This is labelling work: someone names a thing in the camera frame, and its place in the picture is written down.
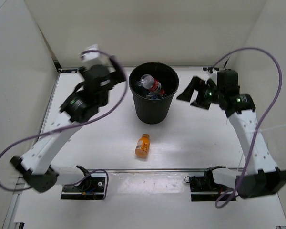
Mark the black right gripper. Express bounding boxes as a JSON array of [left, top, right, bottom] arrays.
[[176, 77, 224, 111]]

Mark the clear bottle white cap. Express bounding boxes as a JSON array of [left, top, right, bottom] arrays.
[[146, 93, 165, 100]]

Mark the clear bottle red label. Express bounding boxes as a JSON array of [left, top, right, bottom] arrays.
[[138, 74, 165, 95]]

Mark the orange juice bottle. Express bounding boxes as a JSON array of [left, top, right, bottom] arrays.
[[135, 134, 150, 159]]

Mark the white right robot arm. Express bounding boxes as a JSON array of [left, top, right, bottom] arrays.
[[177, 69, 286, 199]]

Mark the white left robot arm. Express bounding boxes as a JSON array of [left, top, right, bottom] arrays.
[[10, 57, 127, 193]]

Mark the black plastic waste bin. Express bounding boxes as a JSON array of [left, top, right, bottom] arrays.
[[129, 62, 179, 124]]

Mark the white zip tie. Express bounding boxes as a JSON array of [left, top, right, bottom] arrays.
[[253, 124, 286, 133]]

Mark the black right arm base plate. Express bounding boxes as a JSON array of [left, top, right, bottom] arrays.
[[184, 176, 232, 202]]

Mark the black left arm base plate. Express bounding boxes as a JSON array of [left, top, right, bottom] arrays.
[[61, 172, 108, 200]]

